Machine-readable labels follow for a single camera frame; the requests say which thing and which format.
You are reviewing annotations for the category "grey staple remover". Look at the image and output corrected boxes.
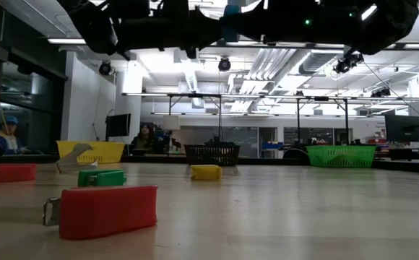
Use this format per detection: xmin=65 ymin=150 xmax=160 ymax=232
xmin=55 ymin=142 xmax=99 ymax=174

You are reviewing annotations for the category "green plastic basket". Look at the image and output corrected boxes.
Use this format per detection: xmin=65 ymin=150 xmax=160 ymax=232
xmin=306 ymin=144 xmax=377 ymax=168

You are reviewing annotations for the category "silver ventilation duct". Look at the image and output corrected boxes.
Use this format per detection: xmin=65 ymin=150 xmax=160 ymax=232
xmin=298 ymin=50 xmax=344 ymax=76

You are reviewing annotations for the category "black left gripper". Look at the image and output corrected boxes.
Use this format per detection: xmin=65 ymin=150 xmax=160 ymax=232
xmin=158 ymin=6 xmax=227 ymax=59

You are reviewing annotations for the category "red mini stapler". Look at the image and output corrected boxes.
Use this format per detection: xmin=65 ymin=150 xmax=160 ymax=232
xmin=43 ymin=185 xmax=159 ymax=241
xmin=0 ymin=162 xmax=38 ymax=183

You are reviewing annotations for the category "green mini stapler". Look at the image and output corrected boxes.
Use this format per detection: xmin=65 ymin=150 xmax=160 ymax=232
xmin=77 ymin=168 xmax=128 ymax=188

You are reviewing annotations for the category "black plastic basket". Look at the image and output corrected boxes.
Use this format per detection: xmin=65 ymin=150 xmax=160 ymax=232
xmin=183 ymin=143 xmax=241 ymax=167

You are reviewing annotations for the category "person with cap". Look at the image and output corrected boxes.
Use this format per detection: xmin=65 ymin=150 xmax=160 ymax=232
xmin=0 ymin=114 xmax=28 ymax=156

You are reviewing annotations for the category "black computer monitor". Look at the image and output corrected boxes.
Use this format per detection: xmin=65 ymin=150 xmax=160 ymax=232
xmin=105 ymin=113 xmax=132 ymax=139
xmin=384 ymin=114 xmax=419 ymax=144

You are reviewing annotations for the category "yellow mini stapler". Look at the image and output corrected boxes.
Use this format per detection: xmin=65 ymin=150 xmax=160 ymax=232
xmin=190 ymin=164 xmax=223 ymax=181

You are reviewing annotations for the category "overhead light bar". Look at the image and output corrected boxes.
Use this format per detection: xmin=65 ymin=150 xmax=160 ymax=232
xmin=46 ymin=37 xmax=419 ymax=51

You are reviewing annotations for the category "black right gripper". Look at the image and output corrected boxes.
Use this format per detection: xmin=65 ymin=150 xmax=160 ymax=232
xmin=243 ymin=0 xmax=301 ymax=44

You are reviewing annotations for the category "black aluminium table frame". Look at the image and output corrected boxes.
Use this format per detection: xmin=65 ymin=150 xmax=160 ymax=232
xmin=0 ymin=153 xmax=419 ymax=174

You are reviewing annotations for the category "blue storage bin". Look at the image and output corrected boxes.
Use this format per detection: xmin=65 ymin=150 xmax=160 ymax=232
xmin=262 ymin=141 xmax=284 ymax=151

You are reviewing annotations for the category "light blue tape roll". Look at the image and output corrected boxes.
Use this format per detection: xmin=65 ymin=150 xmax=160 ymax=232
xmin=225 ymin=4 xmax=249 ymax=43

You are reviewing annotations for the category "yellow plastic basket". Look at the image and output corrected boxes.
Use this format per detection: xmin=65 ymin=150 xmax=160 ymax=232
xmin=56 ymin=140 xmax=126 ymax=165

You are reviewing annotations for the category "black background rig frame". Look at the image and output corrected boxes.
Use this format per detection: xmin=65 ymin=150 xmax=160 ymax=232
xmin=167 ymin=92 xmax=350 ymax=145

